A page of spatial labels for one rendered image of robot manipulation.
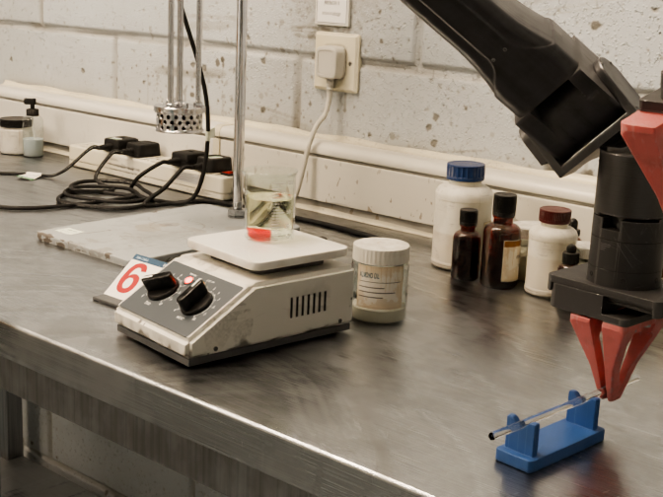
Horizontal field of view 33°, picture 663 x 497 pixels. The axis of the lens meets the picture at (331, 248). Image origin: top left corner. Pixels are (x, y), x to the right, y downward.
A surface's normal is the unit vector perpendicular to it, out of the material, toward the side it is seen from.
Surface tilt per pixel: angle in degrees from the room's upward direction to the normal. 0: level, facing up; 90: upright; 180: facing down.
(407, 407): 0
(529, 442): 90
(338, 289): 90
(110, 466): 90
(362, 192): 90
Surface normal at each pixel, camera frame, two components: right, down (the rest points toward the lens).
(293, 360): 0.04, -0.97
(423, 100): -0.65, 0.15
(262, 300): 0.66, 0.21
